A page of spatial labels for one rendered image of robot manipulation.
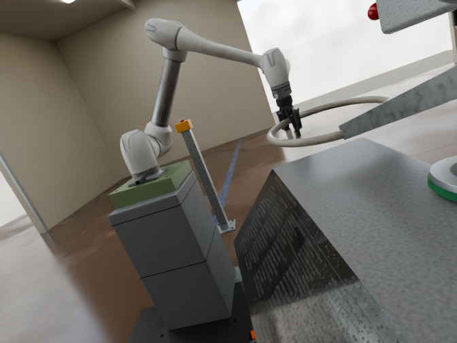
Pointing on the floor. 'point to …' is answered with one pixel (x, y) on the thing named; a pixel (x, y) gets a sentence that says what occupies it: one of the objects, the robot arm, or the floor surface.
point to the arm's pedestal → (179, 255)
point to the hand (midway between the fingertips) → (294, 137)
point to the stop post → (184, 127)
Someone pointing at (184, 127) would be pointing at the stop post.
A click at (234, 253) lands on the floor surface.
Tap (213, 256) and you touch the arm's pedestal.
